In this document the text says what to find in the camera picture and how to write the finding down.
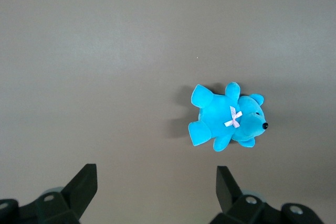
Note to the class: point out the blue teddy bear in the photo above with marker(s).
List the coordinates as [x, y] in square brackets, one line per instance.
[223, 119]

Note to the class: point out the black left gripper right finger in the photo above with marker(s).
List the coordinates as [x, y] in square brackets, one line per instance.
[244, 208]

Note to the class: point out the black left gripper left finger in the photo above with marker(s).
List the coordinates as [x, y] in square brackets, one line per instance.
[65, 203]

